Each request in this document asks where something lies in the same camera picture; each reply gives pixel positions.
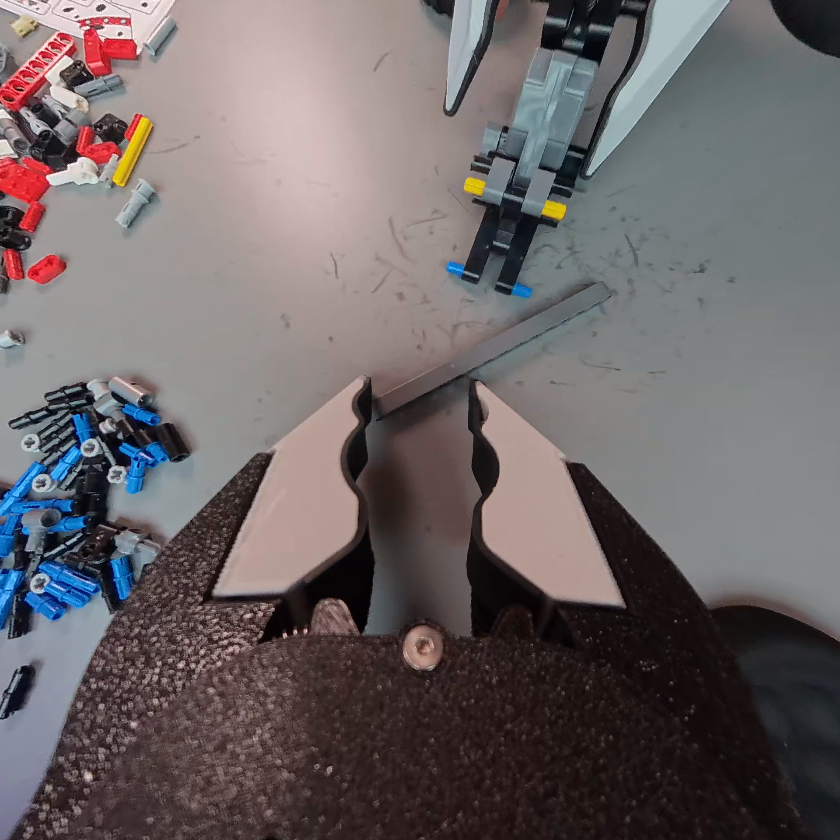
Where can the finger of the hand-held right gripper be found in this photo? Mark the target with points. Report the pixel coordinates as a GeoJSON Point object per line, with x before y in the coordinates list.
{"type": "Point", "coordinates": [469, 46]}
{"type": "Point", "coordinates": [663, 59]}

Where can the light grey toy pin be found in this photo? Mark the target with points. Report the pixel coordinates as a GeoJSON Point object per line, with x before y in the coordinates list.
{"type": "Point", "coordinates": [136, 203]}

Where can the small tan toy piece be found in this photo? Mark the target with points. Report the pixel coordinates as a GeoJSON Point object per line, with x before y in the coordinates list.
{"type": "Point", "coordinates": [23, 26]}

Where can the black toy brick assembly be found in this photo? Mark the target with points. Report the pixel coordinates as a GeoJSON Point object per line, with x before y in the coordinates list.
{"type": "Point", "coordinates": [551, 98]}

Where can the grey desk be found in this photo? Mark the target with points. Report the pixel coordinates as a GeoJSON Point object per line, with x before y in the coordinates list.
{"type": "Point", "coordinates": [295, 229]}

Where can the single black toy pin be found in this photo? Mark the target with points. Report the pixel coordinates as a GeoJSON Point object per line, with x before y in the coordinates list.
{"type": "Point", "coordinates": [16, 690]}

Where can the small pale grey connector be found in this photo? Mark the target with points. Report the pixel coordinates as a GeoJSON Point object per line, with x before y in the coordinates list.
{"type": "Point", "coordinates": [12, 338]}

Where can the small red oval beam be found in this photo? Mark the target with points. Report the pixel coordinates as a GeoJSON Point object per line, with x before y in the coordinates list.
{"type": "Point", "coordinates": [46, 270]}

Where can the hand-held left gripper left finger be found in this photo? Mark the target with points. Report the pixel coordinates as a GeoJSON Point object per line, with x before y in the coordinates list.
{"type": "Point", "coordinates": [295, 512]}

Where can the printed instruction sheet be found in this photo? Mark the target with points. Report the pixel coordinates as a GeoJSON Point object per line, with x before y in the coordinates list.
{"type": "Point", "coordinates": [124, 10]}

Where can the pile of red black bricks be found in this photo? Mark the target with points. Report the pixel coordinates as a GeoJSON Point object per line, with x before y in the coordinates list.
{"type": "Point", "coordinates": [39, 138]}

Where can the dark cloth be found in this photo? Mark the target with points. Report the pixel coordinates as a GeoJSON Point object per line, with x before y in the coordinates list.
{"type": "Point", "coordinates": [794, 709]}

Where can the pile of blue black pins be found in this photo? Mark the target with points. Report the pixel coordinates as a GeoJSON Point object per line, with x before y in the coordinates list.
{"type": "Point", "coordinates": [79, 512]}

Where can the black rubber tyre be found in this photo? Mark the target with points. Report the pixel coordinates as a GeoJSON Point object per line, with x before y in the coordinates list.
{"type": "Point", "coordinates": [810, 23]}

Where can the yellow toy axle piece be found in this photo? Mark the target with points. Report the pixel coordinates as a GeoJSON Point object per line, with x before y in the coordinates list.
{"type": "Point", "coordinates": [133, 152]}

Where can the light grey tube piece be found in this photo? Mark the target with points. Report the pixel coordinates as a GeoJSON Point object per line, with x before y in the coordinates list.
{"type": "Point", "coordinates": [161, 34]}

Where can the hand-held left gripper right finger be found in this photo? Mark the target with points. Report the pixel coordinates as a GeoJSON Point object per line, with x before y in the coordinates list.
{"type": "Point", "coordinates": [544, 518]}

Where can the small red toy piece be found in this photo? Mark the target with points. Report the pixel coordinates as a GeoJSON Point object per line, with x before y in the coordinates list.
{"type": "Point", "coordinates": [134, 126]}

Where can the long dark grey bar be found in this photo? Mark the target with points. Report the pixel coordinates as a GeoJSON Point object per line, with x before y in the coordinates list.
{"type": "Point", "coordinates": [499, 354]}

